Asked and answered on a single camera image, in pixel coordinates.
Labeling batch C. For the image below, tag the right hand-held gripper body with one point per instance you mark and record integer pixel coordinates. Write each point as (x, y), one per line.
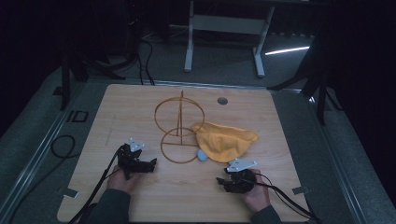
(241, 177)

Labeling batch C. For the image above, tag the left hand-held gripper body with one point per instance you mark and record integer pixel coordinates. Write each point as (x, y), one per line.
(133, 161)

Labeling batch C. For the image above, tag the yellow cloth hat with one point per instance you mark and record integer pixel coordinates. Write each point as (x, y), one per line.
(222, 143)

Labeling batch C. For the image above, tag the person's left hand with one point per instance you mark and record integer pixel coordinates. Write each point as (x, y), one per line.
(120, 183)

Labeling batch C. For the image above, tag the person's right hand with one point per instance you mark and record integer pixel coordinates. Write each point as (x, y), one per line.
(260, 196)

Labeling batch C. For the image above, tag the light blue round tag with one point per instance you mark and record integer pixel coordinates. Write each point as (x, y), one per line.
(202, 155)

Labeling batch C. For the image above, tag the grey tape piece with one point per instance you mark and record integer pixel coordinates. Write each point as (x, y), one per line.
(300, 190)
(70, 193)

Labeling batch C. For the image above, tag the grey round table grommet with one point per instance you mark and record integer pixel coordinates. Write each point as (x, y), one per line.
(222, 100)

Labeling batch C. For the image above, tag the black tripod stand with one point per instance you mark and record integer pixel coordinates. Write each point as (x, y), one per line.
(317, 84)
(79, 67)

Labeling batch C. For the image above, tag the white metal desk frame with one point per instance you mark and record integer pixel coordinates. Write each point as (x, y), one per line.
(227, 24)

